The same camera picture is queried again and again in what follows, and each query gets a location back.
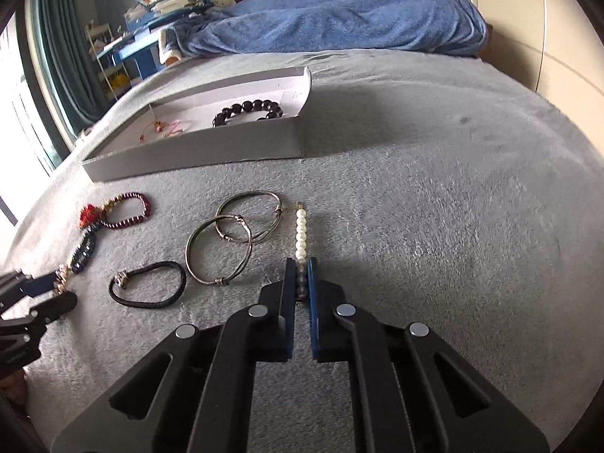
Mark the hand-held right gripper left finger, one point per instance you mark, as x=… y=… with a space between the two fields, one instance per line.
x=289 y=314

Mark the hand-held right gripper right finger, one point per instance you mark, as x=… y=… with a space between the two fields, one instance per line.
x=314 y=314

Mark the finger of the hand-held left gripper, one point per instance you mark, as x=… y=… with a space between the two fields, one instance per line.
x=56 y=303
x=40 y=285

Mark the grey cardboard box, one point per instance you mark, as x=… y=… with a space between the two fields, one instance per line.
x=212 y=151

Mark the person's left hand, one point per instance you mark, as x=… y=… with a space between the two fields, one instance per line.
x=12 y=391

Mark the window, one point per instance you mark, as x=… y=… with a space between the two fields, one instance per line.
x=19 y=127

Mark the yellow object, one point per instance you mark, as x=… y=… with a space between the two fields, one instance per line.
x=120 y=81

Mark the teal curtain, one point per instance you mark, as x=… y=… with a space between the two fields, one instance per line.
x=66 y=56

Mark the white shelf rack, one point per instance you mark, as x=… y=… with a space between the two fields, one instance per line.
x=106 y=56

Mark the blue desk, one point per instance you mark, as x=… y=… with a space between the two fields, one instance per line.
x=137 y=49

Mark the blue blanket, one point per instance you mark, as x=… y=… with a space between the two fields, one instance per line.
x=330 y=19

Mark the pile of papers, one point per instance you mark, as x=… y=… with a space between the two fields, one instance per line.
x=174 y=4

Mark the white plush toy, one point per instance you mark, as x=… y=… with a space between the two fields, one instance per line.
x=222 y=1

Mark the beige wardrobe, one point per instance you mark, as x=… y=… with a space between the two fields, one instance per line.
x=519 y=9

